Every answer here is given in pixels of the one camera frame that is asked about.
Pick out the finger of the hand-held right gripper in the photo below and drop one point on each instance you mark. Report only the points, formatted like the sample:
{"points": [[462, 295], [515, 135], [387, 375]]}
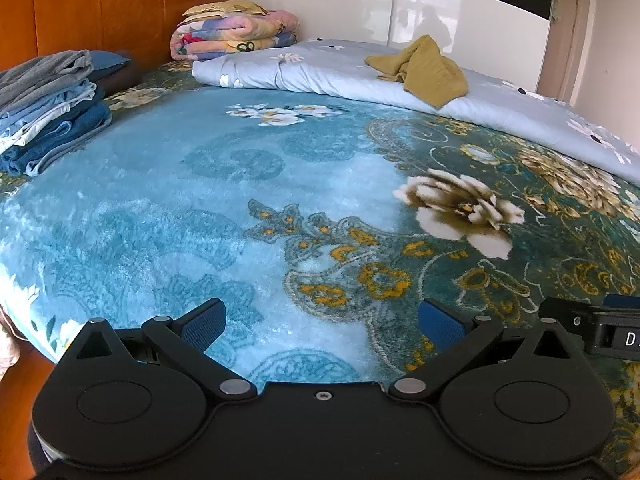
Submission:
{"points": [[622, 301], [562, 317]]}

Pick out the beige floral pillow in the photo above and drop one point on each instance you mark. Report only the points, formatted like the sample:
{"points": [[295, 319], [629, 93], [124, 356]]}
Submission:
{"points": [[225, 8]]}

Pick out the light blue folded garment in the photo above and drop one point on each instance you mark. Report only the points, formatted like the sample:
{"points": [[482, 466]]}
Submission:
{"points": [[45, 105]]}

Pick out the teal floral plush blanket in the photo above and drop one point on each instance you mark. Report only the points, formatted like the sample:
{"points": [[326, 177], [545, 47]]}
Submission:
{"points": [[175, 185]]}

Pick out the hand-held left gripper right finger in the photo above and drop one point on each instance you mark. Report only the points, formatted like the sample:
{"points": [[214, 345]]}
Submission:
{"points": [[442, 327]]}

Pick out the orange wooden headboard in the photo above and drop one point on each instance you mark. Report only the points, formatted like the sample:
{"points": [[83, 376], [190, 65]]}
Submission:
{"points": [[100, 10]]}

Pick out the folded colourful floral quilt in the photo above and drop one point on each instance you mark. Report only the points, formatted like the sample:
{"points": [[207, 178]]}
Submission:
{"points": [[225, 35]]}

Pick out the mustard knit sweater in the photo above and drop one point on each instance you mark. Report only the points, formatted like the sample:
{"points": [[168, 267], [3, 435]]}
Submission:
{"points": [[430, 75]]}

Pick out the light blue daisy duvet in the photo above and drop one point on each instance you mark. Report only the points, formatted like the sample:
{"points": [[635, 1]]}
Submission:
{"points": [[350, 75]]}

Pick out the glossy white wardrobe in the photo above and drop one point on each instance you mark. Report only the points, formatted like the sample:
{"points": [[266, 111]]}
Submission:
{"points": [[350, 5]]}

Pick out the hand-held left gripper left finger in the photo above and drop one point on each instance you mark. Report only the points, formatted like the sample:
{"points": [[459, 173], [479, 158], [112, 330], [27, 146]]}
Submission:
{"points": [[204, 327]]}

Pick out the grey folded garment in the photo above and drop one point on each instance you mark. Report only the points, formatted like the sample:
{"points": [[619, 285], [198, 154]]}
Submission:
{"points": [[40, 77]]}

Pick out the pale wooden door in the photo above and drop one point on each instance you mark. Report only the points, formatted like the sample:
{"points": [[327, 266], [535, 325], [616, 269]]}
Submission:
{"points": [[562, 35]]}

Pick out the dark blue folded garment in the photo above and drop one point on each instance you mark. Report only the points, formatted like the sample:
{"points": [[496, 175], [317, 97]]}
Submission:
{"points": [[65, 135]]}

